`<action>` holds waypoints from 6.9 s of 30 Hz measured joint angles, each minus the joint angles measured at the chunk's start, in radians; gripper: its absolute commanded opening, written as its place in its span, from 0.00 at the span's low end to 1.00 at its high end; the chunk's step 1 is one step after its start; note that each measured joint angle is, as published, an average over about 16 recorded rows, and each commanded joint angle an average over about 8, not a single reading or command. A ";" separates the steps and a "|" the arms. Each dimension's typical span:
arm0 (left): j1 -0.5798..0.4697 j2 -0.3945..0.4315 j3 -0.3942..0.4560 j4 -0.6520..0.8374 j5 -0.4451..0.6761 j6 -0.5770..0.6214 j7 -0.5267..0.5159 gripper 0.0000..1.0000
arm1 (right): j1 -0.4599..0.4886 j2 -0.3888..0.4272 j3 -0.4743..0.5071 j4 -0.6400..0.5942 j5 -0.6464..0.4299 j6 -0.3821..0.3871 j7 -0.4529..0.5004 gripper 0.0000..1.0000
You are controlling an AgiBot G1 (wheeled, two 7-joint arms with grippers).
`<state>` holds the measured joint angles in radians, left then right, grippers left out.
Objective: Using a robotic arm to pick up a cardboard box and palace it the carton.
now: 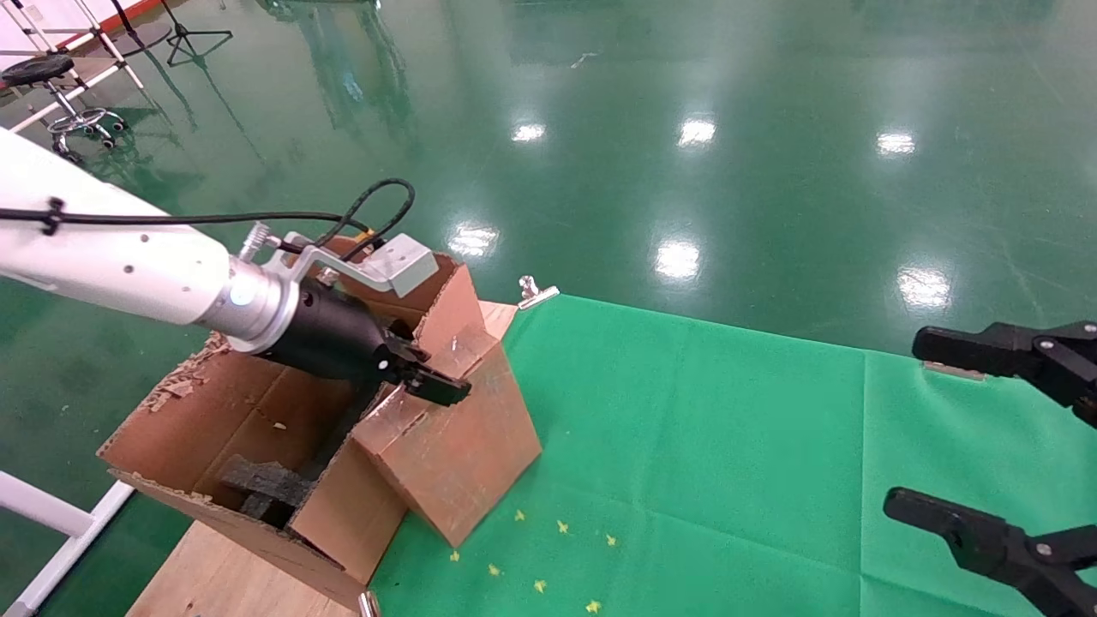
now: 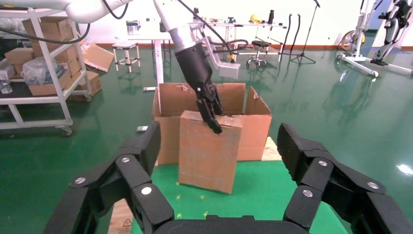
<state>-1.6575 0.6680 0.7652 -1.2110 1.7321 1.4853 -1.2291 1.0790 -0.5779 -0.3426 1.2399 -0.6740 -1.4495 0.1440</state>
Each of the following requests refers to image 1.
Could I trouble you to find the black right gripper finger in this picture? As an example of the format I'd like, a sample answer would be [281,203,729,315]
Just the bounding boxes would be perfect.
[912,320,1097,429]
[884,487,1097,617]

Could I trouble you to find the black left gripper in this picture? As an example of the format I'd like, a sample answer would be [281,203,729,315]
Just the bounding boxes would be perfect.
[260,278,473,408]

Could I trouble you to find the large open cardboard carton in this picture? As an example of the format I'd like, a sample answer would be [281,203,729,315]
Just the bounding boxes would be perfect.
[97,235,486,612]

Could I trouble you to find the black foam block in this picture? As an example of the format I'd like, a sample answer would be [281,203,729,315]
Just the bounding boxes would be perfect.
[218,454,315,526]

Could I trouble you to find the green table cloth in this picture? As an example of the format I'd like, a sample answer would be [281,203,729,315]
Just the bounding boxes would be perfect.
[369,294,1097,617]

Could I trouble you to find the black tripod stand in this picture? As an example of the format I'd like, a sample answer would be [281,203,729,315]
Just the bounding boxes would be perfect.
[110,0,234,68]

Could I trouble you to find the black round stool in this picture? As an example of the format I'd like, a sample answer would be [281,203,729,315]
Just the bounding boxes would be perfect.
[2,53,129,164]

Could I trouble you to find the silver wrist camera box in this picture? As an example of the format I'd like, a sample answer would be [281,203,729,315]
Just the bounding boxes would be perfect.
[273,231,441,299]

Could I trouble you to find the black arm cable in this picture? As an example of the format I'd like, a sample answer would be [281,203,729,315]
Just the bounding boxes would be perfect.
[0,177,417,263]

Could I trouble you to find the white table leg frame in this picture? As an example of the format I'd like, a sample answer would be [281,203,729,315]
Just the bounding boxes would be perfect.
[0,470,136,617]

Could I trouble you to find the white metal frame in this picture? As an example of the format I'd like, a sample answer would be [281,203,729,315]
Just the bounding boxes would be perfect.
[0,0,147,138]

